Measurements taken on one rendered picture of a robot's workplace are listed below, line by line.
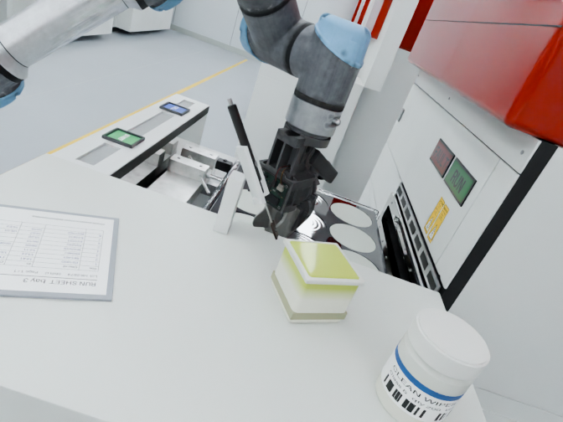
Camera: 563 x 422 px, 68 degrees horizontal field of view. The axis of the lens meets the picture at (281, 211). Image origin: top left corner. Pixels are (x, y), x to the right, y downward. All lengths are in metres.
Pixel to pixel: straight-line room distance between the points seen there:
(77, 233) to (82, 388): 0.20
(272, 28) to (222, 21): 8.34
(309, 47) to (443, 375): 0.41
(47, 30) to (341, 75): 0.60
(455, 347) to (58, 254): 0.40
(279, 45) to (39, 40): 0.52
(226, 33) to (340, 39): 8.38
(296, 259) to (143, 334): 0.17
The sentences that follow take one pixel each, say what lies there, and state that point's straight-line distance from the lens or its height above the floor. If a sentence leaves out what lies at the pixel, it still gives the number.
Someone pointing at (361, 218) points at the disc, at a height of 0.90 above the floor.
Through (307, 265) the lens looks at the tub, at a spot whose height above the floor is 1.03.
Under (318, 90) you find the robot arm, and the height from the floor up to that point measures 1.18.
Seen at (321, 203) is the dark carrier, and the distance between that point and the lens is 0.95.
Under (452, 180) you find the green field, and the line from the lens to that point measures 0.78.
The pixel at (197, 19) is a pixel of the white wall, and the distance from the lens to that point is 9.07.
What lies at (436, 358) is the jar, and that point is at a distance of 0.40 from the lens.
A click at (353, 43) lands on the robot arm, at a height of 1.25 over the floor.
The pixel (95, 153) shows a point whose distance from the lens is 0.75.
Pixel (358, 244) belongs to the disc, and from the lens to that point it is 0.84.
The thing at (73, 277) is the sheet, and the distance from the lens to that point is 0.47.
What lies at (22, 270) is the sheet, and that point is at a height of 0.97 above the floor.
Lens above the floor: 1.27
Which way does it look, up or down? 26 degrees down
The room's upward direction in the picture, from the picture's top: 21 degrees clockwise
